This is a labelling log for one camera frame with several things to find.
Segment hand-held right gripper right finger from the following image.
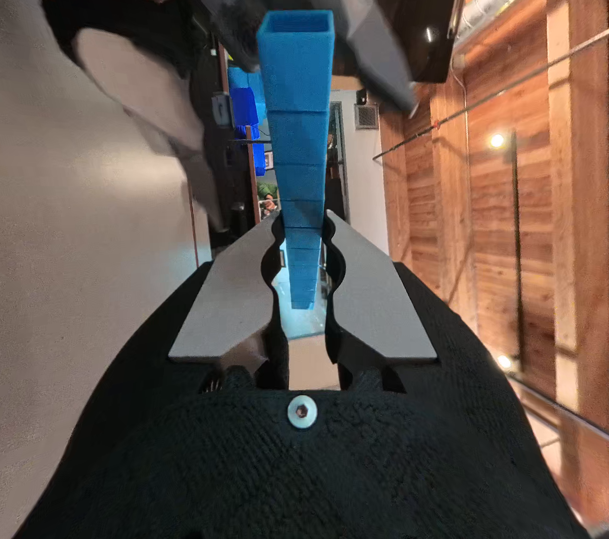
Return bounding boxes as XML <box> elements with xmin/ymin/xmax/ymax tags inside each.
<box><xmin>325</xmin><ymin>210</ymin><xmax>438</xmax><ymax>366</ymax></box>

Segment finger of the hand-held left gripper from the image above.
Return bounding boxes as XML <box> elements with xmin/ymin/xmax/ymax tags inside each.
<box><xmin>188</xmin><ymin>0</ymin><xmax>263</xmax><ymax>74</ymax></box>
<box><xmin>304</xmin><ymin>0</ymin><xmax>416</xmax><ymax>115</ymax></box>

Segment white wall vent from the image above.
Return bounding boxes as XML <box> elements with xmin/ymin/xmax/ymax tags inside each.
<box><xmin>353</xmin><ymin>103</ymin><xmax>380</xmax><ymax>131</ymax></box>

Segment dark blue plastic bin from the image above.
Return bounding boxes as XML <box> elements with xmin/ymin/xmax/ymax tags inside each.
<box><xmin>229</xmin><ymin>87</ymin><xmax>260</xmax><ymax>126</ymax></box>

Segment brown-topped desk black legs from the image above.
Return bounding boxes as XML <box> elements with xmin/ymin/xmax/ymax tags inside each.
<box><xmin>245</xmin><ymin>125</ymin><xmax>263</xmax><ymax>222</ymax></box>

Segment light blue tool caddy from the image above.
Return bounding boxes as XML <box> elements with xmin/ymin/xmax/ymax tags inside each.
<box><xmin>227</xmin><ymin>66</ymin><xmax>260</xmax><ymax>90</ymax></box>

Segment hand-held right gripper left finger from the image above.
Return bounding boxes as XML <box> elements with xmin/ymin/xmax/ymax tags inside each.
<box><xmin>168</xmin><ymin>211</ymin><xmax>290</xmax><ymax>390</ymax></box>

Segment light blue cube bar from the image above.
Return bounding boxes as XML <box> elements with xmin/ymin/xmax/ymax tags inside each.
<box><xmin>257</xmin><ymin>10</ymin><xmax>335</xmax><ymax>310</ymax></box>

